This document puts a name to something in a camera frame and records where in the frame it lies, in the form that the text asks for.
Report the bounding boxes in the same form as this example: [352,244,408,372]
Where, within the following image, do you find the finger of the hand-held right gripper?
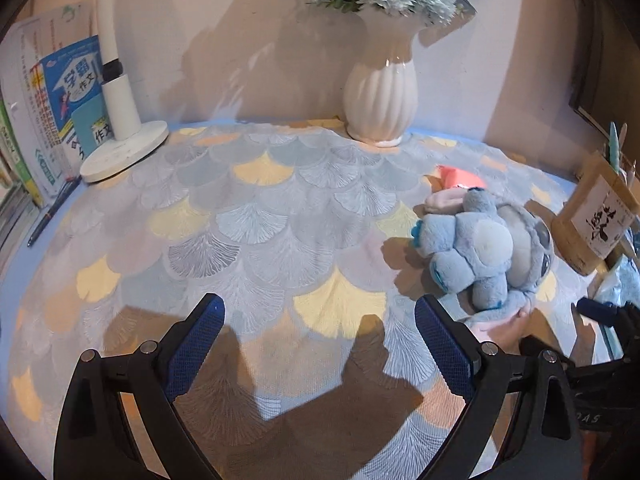
[575,297,621,323]
[520,336,576,368]

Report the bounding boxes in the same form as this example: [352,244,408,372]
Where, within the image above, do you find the wooden pen holder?
[556,152,638,276]

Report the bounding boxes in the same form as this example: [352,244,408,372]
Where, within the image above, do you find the pink orange packet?
[434,164,487,192]

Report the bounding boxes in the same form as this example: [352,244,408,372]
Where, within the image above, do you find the row of books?
[0,5,96,201]

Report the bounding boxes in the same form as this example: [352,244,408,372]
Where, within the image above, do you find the white desk lamp base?
[80,0,171,184]

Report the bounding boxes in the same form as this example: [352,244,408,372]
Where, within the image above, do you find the green spine book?
[0,100,46,208]

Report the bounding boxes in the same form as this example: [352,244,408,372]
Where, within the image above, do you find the blue white plastic packet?
[595,255,640,361]

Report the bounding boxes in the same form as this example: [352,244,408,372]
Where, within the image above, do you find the blue cover book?
[40,35,118,161]

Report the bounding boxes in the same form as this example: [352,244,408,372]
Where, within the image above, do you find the stack of books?
[0,160,42,263]

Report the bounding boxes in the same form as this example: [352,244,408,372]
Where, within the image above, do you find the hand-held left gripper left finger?
[52,293,227,480]

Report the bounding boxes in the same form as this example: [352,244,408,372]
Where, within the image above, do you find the fan-patterned table mat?
[0,119,616,480]

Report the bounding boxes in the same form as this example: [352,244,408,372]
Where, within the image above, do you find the dark blue pen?
[27,176,83,247]

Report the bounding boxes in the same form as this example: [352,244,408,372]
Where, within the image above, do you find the teal pen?
[607,121,621,166]

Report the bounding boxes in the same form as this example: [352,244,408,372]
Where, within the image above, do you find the white ribbed vase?
[342,7,418,148]

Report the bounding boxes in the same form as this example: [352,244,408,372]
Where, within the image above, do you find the blue plush toy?
[382,186,557,356]

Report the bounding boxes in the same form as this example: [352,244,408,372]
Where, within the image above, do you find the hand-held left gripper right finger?
[414,293,585,480]

